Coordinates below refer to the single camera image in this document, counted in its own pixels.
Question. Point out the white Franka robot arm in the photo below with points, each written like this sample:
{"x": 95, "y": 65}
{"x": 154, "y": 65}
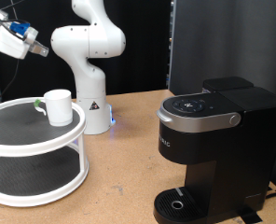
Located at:
{"x": 88, "y": 93}

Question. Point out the aluminium frame post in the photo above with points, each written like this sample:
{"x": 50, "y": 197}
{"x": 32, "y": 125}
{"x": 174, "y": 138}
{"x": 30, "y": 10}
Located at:
{"x": 172, "y": 12}

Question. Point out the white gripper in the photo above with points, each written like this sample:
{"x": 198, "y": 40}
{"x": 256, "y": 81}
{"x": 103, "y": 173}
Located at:
{"x": 7, "y": 43}

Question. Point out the white mug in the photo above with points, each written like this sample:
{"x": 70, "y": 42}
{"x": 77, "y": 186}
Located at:
{"x": 60, "y": 105}

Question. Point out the white two-tier turntable shelf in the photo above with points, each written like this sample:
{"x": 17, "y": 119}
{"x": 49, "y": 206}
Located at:
{"x": 35, "y": 174}

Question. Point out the black Keurig coffee machine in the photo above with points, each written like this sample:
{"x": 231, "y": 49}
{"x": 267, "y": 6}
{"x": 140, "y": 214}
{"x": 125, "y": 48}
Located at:
{"x": 231, "y": 149}

